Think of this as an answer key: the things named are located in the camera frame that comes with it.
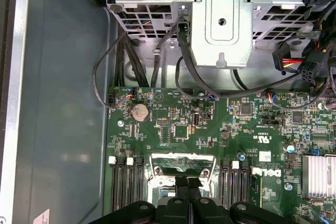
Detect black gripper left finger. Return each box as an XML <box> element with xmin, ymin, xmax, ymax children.
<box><xmin>96</xmin><ymin>176</ymin><xmax>192</xmax><ymax>224</ymax></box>

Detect RAM slot black clips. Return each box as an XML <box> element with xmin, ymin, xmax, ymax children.
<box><xmin>222</xmin><ymin>159</ymin><xmax>232</xmax><ymax>205</ymax></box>
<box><xmin>239</xmin><ymin>159</ymin><xmax>250</xmax><ymax>204</ymax></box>
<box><xmin>117</xmin><ymin>156</ymin><xmax>126</xmax><ymax>210</ymax></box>
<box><xmin>134</xmin><ymin>157</ymin><xmax>145</xmax><ymax>203</ymax></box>

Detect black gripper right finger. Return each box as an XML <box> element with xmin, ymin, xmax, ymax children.
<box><xmin>187</xmin><ymin>177</ymin><xmax>291</xmax><ymax>224</ymax></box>

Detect metal socket cover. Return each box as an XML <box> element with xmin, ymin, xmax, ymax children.
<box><xmin>149</xmin><ymin>152</ymin><xmax>217</xmax><ymax>176</ymax></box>

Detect thick black cable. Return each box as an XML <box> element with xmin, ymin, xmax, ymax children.
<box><xmin>175</xmin><ymin>20</ymin><xmax>305</xmax><ymax>99</ymax></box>

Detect thin black cable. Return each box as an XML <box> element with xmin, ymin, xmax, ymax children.
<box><xmin>92</xmin><ymin>31</ymin><xmax>127</xmax><ymax>109</ymax></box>

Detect silver metal bracket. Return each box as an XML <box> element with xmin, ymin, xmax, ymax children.
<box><xmin>190</xmin><ymin>0</ymin><xmax>254</xmax><ymax>69</ymax></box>

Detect CPU socket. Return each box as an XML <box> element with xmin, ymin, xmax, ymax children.
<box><xmin>146</xmin><ymin>167</ymin><xmax>218</xmax><ymax>209</ymax></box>

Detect black PC case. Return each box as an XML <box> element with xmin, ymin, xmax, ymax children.
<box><xmin>0</xmin><ymin>0</ymin><xmax>336</xmax><ymax>224</ymax></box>

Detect green motherboard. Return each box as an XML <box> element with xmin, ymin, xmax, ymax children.
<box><xmin>104</xmin><ymin>85</ymin><xmax>336</xmax><ymax>224</ymax></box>

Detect round coin battery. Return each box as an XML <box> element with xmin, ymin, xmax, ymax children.
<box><xmin>130</xmin><ymin>103</ymin><xmax>150</xmax><ymax>122</ymax></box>

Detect pink sticker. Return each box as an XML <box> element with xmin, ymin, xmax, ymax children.
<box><xmin>33</xmin><ymin>208</ymin><xmax>50</xmax><ymax>224</ymax></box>

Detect silver chipset heat sink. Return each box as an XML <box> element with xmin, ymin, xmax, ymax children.
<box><xmin>301</xmin><ymin>155</ymin><xmax>336</xmax><ymax>198</ymax></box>

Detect silver CPU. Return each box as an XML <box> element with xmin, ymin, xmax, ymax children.
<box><xmin>153</xmin><ymin>186</ymin><xmax>211</xmax><ymax>204</ymax></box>

